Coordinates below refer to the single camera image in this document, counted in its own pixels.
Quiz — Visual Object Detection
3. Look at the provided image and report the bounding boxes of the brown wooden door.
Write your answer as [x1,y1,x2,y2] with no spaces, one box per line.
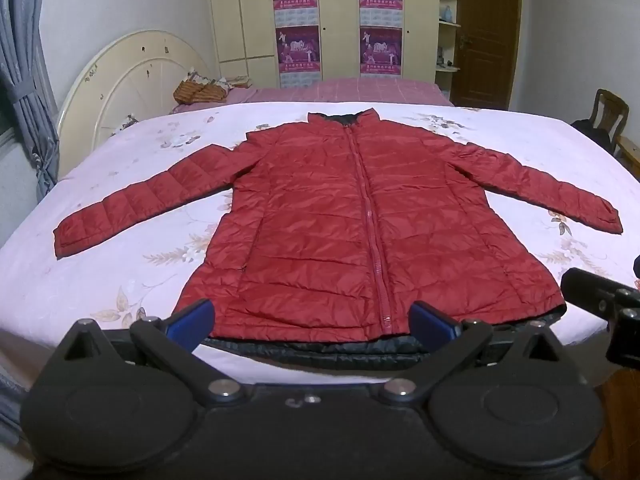
[452,0,523,111]

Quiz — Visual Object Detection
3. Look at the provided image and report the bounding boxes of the wooden chair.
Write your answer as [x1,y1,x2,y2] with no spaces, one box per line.
[590,88,632,153]

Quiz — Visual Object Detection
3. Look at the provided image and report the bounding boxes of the cream round headboard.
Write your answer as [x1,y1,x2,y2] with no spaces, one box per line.
[56,30,213,181]

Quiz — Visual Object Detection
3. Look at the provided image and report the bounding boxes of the cream wardrobe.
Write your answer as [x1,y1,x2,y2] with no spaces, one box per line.
[207,0,442,90]

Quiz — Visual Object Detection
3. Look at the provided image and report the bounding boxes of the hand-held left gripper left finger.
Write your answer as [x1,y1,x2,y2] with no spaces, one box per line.
[55,299,247,407]

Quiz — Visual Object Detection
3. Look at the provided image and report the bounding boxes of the grey blue curtain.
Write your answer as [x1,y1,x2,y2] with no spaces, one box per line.
[0,0,61,201]

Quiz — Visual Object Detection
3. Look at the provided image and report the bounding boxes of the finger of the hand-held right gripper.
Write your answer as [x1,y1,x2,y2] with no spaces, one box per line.
[560,267,640,367]

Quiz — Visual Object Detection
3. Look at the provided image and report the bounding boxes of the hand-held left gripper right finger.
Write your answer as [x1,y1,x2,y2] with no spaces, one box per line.
[384,301,576,406]

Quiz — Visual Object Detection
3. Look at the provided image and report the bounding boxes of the black bag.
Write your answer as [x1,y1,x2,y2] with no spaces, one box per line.
[570,119,614,150]

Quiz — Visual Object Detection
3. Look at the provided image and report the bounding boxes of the wicker basket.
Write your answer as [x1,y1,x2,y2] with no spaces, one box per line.
[173,72,232,106]

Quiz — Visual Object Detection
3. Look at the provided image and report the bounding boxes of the floral white bedsheet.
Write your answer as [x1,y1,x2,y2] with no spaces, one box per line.
[0,101,640,386]

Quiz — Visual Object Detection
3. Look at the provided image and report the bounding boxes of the red puffer jacket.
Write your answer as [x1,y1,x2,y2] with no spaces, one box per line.
[53,110,624,359]

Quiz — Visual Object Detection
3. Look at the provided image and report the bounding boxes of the cream corner shelf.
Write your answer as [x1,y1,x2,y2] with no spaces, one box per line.
[436,0,463,103]

